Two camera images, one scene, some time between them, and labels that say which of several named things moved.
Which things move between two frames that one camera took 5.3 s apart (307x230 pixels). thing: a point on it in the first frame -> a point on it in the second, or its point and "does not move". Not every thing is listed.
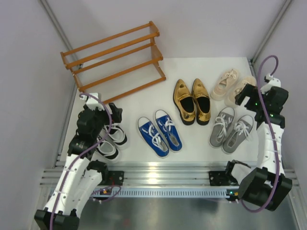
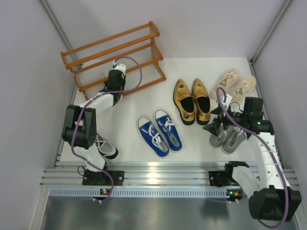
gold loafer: x=201 y=102 does not move
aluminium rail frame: x=200 y=173 does not move
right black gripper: x=249 y=91 -> x=214 y=127
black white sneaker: x=106 y=151 does not move
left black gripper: x=116 y=112 -> x=123 y=81
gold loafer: x=185 y=100 does not move
